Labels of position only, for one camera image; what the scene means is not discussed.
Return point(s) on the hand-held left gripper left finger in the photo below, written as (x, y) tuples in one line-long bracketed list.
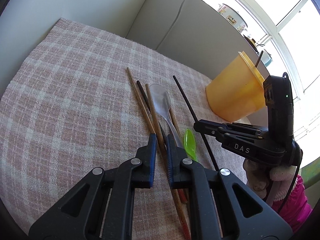
[(152, 155)]

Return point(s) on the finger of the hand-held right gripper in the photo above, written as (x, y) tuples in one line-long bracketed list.
[(203, 127), (246, 126)]

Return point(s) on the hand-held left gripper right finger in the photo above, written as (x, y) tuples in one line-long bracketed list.
[(170, 160)]

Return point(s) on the green plastic spoon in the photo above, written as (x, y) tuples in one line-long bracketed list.
[(189, 142)]

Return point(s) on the yellow plastic cup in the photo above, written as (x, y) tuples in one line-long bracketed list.
[(232, 92)]

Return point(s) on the black chopstick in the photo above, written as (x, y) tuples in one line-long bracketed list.
[(142, 91), (182, 93)]

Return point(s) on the red-tipped wooden chopstick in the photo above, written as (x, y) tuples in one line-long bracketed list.
[(139, 97), (175, 122), (153, 107)]

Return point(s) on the clear plastic spoon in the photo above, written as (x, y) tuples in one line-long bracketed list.
[(160, 100)]

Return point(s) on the person's right hand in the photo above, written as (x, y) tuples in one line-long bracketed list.
[(256, 177)]

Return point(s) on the teal pot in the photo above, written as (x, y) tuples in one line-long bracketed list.
[(267, 58)]

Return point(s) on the brown wooden chopstick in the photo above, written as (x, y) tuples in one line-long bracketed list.
[(259, 58)]

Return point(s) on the small dark pot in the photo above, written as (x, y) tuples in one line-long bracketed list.
[(250, 42)]

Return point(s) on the pink plaid tablecloth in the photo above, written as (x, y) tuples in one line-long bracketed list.
[(75, 92)]

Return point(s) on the floral white pot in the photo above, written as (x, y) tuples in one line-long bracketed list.
[(232, 17)]

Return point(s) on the white window frame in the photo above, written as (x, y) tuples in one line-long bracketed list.
[(275, 27)]

